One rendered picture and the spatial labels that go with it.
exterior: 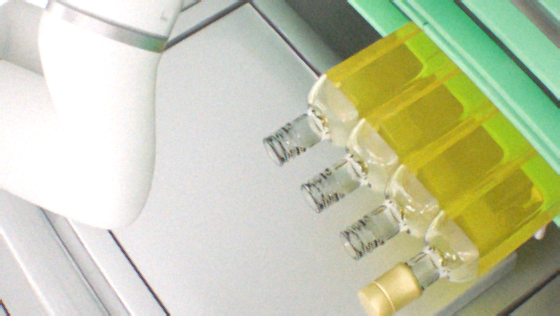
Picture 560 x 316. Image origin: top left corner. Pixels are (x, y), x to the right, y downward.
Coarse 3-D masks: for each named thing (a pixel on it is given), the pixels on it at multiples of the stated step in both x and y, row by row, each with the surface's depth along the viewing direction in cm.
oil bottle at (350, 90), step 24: (408, 24) 106; (384, 48) 104; (408, 48) 104; (432, 48) 104; (336, 72) 103; (360, 72) 103; (384, 72) 103; (408, 72) 103; (432, 72) 104; (312, 96) 103; (336, 96) 102; (360, 96) 102; (384, 96) 102; (336, 120) 102; (336, 144) 104
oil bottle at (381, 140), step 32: (448, 64) 103; (416, 96) 102; (448, 96) 101; (480, 96) 101; (352, 128) 101; (384, 128) 100; (416, 128) 100; (448, 128) 100; (384, 160) 99; (384, 192) 102
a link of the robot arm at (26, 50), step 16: (16, 0) 86; (0, 16) 82; (16, 16) 84; (32, 16) 84; (176, 16) 90; (0, 32) 80; (16, 32) 83; (32, 32) 84; (0, 48) 80; (16, 48) 83; (32, 48) 83; (16, 64) 83; (32, 64) 83
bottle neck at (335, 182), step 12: (348, 156) 101; (336, 168) 100; (348, 168) 100; (312, 180) 100; (324, 180) 100; (336, 180) 99; (348, 180) 100; (360, 180) 100; (312, 192) 99; (324, 192) 99; (336, 192) 99; (348, 192) 100; (312, 204) 101; (324, 204) 99
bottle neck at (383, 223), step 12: (384, 204) 98; (372, 216) 97; (384, 216) 97; (396, 216) 97; (348, 228) 97; (360, 228) 97; (372, 228) 97; (384, 228) 97; (396, 228) 97; (348, 240) 96; (360, 240) 96; (372, 240) 97; (384, 240) 97; (348, 252) 99; (360, 252) 96
